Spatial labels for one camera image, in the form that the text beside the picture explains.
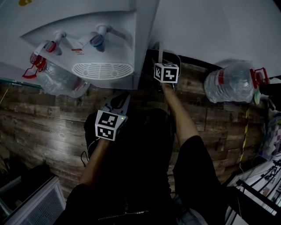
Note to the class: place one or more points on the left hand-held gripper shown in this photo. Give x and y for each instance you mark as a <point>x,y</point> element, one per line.
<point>107,123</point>

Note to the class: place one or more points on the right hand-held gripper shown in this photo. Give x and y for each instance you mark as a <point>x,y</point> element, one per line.
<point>165,73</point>

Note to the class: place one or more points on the person's left forearm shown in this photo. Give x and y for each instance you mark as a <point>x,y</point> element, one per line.
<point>96,162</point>

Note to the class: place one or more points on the person's right forearm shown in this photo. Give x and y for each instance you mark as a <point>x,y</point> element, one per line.
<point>180,114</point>

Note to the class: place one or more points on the blue dispenser tap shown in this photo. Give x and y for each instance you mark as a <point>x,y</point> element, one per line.
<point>98,41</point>

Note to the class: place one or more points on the person's black clothing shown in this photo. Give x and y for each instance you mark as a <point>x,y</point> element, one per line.
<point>142,175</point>

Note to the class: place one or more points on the white water dispenser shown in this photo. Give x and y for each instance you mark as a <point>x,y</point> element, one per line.
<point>109,22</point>

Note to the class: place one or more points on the red dispenser tap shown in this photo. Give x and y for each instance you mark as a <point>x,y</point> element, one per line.
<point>52,45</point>

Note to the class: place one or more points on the yellow black striped floor strip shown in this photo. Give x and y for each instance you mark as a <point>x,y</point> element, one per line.
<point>244,131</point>

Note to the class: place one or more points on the clear plastic storage bin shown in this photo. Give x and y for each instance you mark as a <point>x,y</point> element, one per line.
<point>272,136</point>

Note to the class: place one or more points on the glass partition with blinds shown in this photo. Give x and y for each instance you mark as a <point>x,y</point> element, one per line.
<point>39,204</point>

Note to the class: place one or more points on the work desk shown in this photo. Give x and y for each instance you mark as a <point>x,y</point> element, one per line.
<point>259,189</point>

